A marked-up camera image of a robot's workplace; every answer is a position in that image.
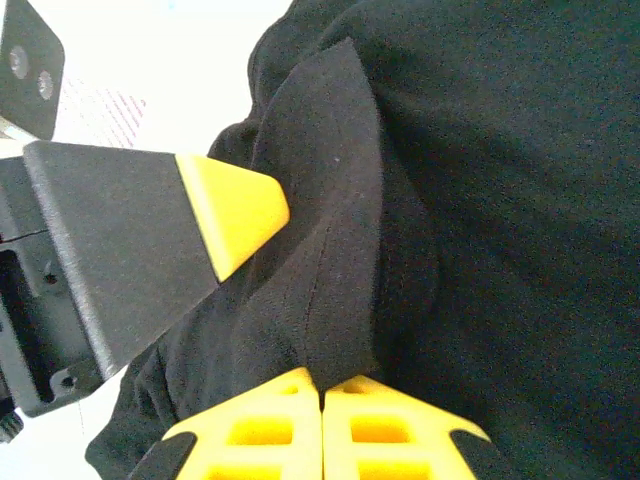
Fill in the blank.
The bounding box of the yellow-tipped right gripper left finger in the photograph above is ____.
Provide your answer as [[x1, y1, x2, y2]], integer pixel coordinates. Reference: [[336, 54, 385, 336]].
[[127, 366, 324, 480]]

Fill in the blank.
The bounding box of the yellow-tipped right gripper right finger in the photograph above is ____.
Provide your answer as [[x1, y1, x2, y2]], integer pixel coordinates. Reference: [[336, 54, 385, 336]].
[[322, 375, 501, 480]]

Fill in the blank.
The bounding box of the black floral print t-shirt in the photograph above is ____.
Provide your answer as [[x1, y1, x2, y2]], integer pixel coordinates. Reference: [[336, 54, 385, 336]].
[[84, 0, 640, 480]]

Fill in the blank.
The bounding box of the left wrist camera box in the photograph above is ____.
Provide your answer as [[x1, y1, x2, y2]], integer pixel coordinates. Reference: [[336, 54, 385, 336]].
[[0, 0, 66, 141]]

